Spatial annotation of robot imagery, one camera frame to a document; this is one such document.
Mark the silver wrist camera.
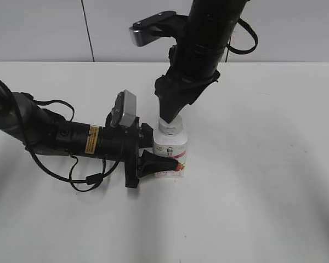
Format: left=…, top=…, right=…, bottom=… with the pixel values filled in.
left=129, top=10, right=188, bottom=47
left=110, top=89, right=137, bottom=128

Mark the white yogurt drink bottle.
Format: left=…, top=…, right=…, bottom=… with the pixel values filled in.
left=153, top=123, right=188, bottom=178

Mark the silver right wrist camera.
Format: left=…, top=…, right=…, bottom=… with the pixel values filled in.
left=129, top=10, right=188, bottom=47

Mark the white screw cap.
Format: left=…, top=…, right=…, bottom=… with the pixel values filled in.
left=158, top=115, right=184, bottom=136

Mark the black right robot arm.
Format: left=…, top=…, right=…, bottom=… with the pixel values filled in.
left=155, top=0, right=247, bottom=123

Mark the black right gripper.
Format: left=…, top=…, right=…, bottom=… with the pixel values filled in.
left=155, top=43, right=220, bottom=123

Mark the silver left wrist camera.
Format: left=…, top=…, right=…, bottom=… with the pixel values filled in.
left=110, top=89, right=137, bottom=128

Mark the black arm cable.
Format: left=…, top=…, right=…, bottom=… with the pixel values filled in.
left=226, top=16, right=258, bottom=55
left=16, top=100, right=126, bottom=192

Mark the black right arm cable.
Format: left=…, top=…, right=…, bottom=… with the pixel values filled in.
left=226, top=16, right=258, bottom=55

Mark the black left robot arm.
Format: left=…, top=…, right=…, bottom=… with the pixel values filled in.
left=0, top=80, right=179, bottom=188

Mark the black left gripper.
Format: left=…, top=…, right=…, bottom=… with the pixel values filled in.
left=97, top=116, right=179, bottom=188

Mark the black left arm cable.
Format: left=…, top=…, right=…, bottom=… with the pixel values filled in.
left=16, top=100, right=126, bottom=192

